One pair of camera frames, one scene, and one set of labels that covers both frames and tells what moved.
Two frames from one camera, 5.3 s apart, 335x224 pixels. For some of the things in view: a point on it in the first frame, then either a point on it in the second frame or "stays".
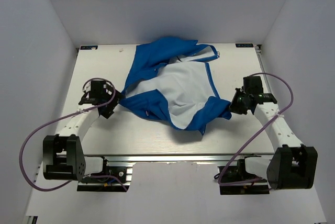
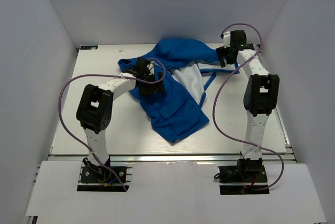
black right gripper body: [238, 103] -> [222, 52]
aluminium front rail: [178, 157] stays
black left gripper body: [110, 107] -> [149, 88]
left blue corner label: [88, 47] stays
